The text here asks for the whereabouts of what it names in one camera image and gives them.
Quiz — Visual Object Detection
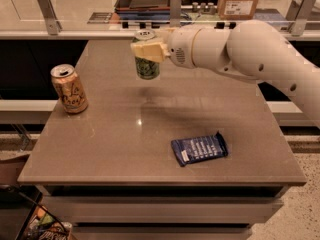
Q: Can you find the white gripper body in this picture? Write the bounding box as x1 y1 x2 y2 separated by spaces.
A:
167 26 200 69

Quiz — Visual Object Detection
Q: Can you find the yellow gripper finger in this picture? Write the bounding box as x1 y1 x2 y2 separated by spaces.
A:
131 38 170 63
155 28 175 42

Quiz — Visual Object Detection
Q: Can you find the green soda can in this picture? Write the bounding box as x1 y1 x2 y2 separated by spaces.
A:
132 29 160 80

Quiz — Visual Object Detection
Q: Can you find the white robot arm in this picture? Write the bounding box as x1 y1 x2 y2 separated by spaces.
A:
131 20 320 127

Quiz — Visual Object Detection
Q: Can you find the orange soda can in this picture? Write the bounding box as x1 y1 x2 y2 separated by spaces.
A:
50 64 88 114

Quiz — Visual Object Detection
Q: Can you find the dark tray stack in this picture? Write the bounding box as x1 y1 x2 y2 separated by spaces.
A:
114 0 170 21

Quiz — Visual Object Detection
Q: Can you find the cardboard box with label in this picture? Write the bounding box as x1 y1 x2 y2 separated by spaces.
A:
218 0 259 20

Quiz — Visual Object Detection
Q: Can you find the blue snack bar wrapper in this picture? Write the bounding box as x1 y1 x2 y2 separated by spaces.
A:
171 132 229 167

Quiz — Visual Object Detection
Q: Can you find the upper table drawer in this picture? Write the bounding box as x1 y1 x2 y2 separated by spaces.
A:
43 196 283 224

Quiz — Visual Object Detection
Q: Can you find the table drawer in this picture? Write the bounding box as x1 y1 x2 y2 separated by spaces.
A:
73 227 252 240
43 196 283 224

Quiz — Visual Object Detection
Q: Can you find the lower table drawer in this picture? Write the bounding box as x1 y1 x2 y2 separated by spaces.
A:
73 227 252 240

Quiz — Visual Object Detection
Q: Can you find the snack bag basket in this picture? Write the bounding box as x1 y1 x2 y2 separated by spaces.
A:
16 204 78 240

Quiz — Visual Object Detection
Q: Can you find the middle metal bracket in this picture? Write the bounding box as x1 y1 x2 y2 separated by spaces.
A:
170 0 181 27

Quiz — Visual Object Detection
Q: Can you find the metal bracket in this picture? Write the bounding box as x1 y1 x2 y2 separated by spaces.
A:
37 0 62 35
286 0 316 36
170 0 181 27

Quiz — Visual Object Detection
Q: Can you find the left metal bracket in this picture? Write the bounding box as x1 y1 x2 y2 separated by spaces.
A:
37 0 62 35

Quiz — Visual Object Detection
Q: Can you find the right metal bracket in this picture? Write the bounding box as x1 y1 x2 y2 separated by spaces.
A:
286 0 316 36

